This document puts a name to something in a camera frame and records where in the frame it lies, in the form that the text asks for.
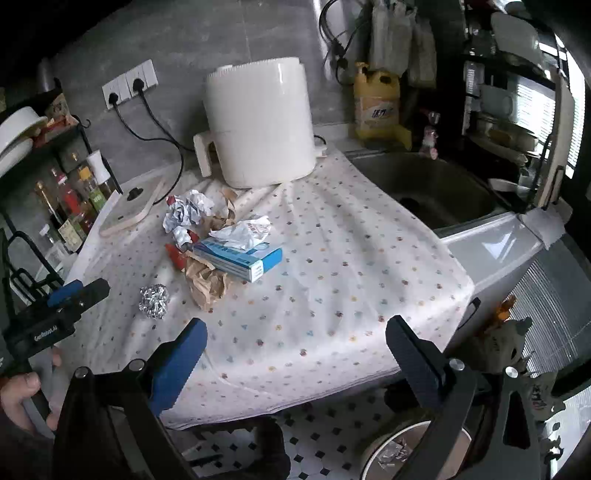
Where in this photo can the yellow detergent bottle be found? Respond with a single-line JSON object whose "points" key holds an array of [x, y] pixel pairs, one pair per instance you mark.
{"points": [[377, 102]]}

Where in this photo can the white plastic bag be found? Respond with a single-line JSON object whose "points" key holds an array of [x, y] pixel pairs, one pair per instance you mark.
{"points": [[244, 235]]}

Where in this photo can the white stacked bowls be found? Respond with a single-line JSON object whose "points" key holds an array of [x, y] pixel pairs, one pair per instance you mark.
{"points": [[17, 136]]}

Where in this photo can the blue medicine box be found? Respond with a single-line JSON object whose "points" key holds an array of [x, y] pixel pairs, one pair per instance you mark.
{"points": [[249, 265]]}

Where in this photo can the condiment bottles on rack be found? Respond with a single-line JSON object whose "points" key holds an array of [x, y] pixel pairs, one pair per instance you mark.
{"points": [[74, 200]]}

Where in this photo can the white kitchen scale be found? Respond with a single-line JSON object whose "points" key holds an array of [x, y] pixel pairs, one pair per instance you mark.
{"points": [[133, 205]]}

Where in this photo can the white trash bin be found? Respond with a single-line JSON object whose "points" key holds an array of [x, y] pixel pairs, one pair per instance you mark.
{"points": [[385, 456]]}

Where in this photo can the white wall socket plate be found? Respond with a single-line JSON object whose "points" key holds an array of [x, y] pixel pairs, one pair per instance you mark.
{"points": [[122, 85]]}

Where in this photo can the black dish rack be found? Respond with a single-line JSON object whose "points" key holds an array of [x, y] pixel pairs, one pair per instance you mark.
{"points": [[512, 60]]}

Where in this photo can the steel kitchen sink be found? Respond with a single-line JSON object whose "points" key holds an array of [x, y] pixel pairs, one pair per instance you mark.
{"points": [[441, 195]]}

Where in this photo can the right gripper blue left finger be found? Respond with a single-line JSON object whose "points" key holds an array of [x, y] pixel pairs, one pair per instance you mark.
{"points": [[172, 363]]}

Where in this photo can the white cutting board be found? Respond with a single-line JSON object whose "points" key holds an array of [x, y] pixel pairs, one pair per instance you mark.
{"points": [[554, 169]]}

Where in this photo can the brown paper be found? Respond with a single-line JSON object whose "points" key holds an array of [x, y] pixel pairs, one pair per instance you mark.
{"points": [[207, 283]]}

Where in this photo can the person's left hand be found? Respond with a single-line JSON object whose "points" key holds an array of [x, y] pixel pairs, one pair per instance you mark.
{"points": [[30, 400]]}

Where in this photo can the white air fryer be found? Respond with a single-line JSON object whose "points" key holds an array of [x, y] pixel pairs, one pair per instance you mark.
{"points": [[259, 120]]}

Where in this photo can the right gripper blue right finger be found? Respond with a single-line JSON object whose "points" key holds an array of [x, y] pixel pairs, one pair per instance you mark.
{"points": [[421, 362]]}

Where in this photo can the aluminium foil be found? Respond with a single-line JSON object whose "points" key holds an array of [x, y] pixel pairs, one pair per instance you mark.
{"points": [[153, 301]]}

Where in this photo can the hanging plastic bags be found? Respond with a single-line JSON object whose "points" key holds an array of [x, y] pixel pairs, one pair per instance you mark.
{"points": [[403, 43]]}

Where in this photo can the dotted white tablecloth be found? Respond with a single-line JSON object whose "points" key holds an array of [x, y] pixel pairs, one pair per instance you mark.
{"points": [[314, 325]]}

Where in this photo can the printed white paper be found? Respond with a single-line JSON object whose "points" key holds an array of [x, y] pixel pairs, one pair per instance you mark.
{"points": [[183, 212]]}

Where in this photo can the red carton piece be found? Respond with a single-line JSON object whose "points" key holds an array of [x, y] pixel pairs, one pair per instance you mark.
{"points": [[176, 256]]}

